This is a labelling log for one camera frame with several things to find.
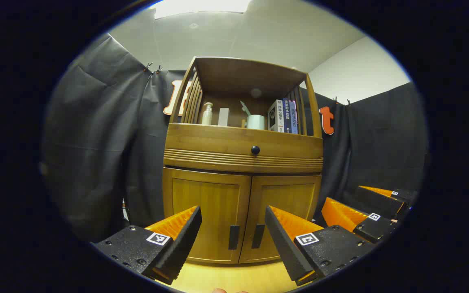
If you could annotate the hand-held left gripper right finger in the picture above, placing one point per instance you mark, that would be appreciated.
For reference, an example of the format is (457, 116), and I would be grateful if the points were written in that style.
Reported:
(281, 244)

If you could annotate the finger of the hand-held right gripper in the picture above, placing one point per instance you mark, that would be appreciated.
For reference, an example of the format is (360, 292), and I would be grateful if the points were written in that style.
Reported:
(379, 201)
(375, 230)

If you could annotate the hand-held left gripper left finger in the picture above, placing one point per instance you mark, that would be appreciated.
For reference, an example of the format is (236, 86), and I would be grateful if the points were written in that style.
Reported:
(185, 236)

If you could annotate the wooden shoe cabinet door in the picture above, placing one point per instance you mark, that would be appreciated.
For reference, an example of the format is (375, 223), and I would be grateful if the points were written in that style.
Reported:
(287, 195)
(210, 195)

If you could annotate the wooden double-door shoe cabinet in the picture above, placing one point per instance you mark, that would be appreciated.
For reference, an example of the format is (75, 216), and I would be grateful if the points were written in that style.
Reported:
(238, 77)

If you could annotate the wooden cabinet drawer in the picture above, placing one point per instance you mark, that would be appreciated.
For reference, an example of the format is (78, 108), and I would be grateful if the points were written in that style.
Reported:
(210, 142)

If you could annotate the black round drawer knob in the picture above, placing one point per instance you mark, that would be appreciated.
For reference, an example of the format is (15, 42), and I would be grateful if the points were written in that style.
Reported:
(255, 150)

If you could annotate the light blue book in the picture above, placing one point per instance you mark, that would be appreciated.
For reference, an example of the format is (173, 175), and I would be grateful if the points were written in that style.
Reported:
(294, 120)

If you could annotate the beige pump bottle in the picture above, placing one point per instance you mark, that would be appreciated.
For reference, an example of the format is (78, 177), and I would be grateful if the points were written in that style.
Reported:
(207, 116)

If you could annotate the small white box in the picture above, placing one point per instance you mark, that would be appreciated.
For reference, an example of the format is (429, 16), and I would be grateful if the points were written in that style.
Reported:
(223, 118)

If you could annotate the mint green cup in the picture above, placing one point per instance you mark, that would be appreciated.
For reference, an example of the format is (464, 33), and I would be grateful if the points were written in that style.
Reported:
(255, 122)

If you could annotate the dark blue book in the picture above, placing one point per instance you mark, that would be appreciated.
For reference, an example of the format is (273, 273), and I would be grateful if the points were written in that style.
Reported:
(286, 116)

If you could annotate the white book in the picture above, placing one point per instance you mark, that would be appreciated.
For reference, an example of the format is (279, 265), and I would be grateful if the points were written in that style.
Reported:
(274, 116)

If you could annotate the ceiling light panel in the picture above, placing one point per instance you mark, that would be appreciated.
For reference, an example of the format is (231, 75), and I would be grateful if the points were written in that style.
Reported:
(202, 7)

